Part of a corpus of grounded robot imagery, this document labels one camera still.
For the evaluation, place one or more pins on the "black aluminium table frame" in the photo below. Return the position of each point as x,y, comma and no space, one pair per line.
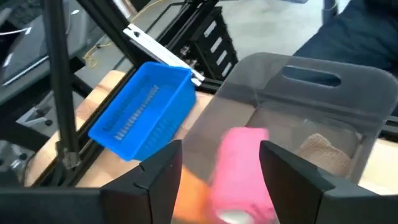
60,77

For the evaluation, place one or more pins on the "brown bandage roll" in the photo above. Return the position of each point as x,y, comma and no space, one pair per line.
326,155

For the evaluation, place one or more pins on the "black drawer cabinet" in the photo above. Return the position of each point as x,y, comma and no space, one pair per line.
214,46

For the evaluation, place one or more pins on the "person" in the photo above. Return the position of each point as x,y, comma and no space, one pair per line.
357,34

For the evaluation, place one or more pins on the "silver metal bracket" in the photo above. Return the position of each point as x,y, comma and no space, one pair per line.
158,49

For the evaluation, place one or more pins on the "pink bandage roll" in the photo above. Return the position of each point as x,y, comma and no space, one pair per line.
239,174

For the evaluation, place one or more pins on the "grey translucent plastic bin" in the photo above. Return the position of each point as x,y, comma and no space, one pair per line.
326,102

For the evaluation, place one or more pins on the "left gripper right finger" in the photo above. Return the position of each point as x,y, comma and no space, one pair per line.
311,199

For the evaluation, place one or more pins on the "blue plastic basket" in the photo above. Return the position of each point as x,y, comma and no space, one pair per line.
146,109

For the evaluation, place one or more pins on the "orange bandage roll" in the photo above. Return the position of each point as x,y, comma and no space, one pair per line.
189,199

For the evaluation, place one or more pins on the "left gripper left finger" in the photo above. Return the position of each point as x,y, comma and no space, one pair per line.
140,193

